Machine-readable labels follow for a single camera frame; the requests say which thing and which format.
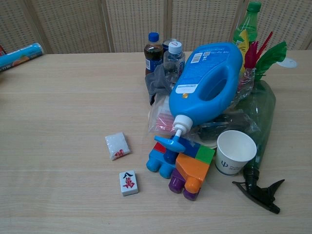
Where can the blue snack tube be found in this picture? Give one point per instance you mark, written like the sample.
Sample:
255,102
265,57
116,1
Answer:
19,57

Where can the clear bag of red straws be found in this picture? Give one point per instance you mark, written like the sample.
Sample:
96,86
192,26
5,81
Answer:
161,117

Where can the feather shuttlecock in plastic wrap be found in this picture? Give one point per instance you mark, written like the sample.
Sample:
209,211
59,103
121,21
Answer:
268,58

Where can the red building block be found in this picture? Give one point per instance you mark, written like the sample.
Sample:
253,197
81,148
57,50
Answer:
159,147

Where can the grey cloth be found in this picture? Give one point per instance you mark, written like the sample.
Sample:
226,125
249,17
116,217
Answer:
157,81

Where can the red object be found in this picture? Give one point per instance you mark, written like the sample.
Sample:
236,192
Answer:
2,51

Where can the cola bottle blue cap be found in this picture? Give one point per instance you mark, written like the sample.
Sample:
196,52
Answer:
152,52

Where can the small white plastic packet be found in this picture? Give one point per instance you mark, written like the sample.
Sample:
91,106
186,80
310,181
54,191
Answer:
117,143

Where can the white round disc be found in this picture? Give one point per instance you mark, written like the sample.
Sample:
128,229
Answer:
288,63

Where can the crumpled clear plastic bag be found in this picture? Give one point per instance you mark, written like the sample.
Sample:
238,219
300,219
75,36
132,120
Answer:
234,122

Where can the purple building block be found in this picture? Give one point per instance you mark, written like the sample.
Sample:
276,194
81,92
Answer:
176,182

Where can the white mahjong tile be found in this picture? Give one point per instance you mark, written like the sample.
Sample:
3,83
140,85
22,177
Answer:
128,183

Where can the orange building block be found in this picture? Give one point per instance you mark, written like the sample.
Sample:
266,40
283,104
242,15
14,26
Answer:
192,170

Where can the clear water bottle white cap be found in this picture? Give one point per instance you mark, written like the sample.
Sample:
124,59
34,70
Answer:
173,61

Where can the wooden folding screen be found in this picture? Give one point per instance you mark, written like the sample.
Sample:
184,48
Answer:
73,24

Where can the blue detergent pump bottle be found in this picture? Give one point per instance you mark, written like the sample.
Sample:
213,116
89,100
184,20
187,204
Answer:
195,102

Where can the dark blue building block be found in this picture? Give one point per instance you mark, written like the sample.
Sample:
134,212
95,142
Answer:
191,148

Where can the green soda bottle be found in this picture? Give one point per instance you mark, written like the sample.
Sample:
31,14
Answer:
248,24

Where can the white paper cup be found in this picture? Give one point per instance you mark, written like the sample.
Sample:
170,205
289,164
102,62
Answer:
234,156

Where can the green spray bottle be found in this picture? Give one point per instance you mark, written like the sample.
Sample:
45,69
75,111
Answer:
263,109

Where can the green building block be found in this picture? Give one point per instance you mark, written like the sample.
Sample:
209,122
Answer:
205,156

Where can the light blue building block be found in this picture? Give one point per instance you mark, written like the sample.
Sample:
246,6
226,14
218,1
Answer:
158,164

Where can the blue lidded bottle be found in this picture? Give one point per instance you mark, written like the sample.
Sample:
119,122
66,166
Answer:
166,45

